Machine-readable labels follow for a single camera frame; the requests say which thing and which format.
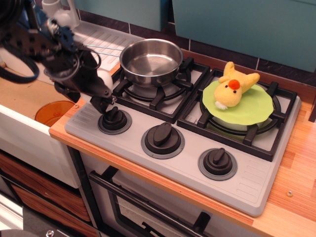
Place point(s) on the black middle stove knob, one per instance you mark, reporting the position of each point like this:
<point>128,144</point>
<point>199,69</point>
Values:
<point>163,141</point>

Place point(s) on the grey toy stove top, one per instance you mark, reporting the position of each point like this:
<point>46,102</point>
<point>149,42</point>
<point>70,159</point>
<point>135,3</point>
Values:
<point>247,190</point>

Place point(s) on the black oven door handle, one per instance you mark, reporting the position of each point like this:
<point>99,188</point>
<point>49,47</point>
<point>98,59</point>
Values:
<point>106,181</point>

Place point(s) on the black right stove knob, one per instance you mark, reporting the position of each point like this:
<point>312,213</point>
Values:
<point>217,164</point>

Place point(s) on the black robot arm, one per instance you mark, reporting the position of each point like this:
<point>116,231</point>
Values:
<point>27,33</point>

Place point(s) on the white toy sink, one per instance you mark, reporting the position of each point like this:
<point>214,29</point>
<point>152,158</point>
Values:
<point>29,140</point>

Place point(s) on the wooden drawer front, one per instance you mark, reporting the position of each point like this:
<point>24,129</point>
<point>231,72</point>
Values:
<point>46,195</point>

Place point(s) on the stainless steel pan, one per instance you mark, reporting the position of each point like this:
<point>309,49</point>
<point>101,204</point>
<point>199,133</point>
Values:
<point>151,62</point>

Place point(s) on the black stove knob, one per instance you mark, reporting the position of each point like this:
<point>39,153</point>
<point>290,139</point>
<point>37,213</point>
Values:
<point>163,141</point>
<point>114,121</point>
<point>217,164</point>

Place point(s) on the yellow stuffed duck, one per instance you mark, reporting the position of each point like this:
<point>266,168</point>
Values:
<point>232,85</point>

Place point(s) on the light green plate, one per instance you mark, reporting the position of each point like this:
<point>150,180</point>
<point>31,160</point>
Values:
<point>256,106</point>

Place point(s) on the black burner grate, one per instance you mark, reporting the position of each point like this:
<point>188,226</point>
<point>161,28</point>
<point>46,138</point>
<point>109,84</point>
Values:
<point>261,139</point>
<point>166,102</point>

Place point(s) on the black left burner grate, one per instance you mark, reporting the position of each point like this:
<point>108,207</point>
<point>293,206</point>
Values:
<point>166,102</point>

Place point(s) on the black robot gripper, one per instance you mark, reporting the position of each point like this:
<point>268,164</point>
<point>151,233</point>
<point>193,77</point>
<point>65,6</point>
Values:
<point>74,73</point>

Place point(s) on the black right burner grate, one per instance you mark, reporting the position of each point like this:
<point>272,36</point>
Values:
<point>261,139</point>

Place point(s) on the toy oven door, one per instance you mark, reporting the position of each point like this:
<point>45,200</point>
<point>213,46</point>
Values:
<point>141,224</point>

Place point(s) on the black left stove knob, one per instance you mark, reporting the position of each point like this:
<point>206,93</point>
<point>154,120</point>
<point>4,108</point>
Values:
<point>114,121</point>

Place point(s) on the white egg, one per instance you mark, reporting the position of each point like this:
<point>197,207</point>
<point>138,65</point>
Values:
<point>106,78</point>

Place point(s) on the grey toy faucet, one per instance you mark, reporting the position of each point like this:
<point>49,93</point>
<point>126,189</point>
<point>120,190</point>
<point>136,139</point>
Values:
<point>54,10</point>

